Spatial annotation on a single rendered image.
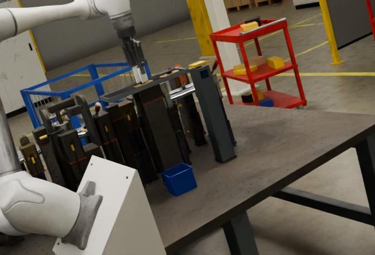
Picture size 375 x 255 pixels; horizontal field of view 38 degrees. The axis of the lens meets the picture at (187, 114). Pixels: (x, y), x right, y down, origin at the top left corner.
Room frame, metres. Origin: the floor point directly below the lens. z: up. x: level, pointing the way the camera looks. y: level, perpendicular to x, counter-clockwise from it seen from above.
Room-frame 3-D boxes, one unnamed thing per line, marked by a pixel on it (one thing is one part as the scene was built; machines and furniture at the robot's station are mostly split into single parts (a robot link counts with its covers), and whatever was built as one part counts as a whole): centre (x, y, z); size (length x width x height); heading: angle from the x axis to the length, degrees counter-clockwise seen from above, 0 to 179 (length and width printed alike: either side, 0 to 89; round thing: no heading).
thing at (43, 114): (2.26, 0.49, 0.95); 0.18 x 0.13 x 0.49; 112
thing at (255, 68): (4.88, -0.74, 0.49); 0.81 x 0.46 x 0.98; 12
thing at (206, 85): (2.35, -0.11, 0.92); 0.08 x 0.08 x 0.44; 22
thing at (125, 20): (2.24, 0.14, 1.43); 0.09 x 0.09 x 0.06
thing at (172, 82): (2.89, 0.00, 0.88); 0.14 x 0.09 x 0.36; 22
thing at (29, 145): (2.19, 0.66, 0.88); 0.11 x 0.07 x 0.37; 22
